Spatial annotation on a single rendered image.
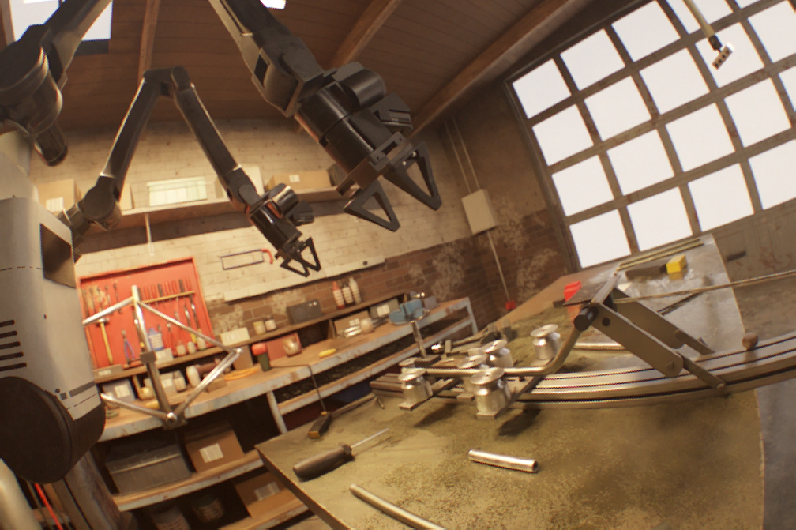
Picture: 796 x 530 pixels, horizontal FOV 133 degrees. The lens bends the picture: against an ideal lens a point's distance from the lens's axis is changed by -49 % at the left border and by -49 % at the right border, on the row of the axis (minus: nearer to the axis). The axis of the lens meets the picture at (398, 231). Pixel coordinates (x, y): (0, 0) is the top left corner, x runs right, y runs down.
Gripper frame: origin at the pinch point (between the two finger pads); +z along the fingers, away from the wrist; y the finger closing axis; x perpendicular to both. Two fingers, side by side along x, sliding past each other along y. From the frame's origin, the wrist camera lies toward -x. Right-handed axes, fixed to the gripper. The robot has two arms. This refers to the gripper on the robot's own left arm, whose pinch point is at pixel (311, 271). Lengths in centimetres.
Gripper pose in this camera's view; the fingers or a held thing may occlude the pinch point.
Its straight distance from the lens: 84.3
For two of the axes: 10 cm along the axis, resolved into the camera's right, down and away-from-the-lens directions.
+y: -5.1, 2.6, 8.2
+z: 6.6, 7.3, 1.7
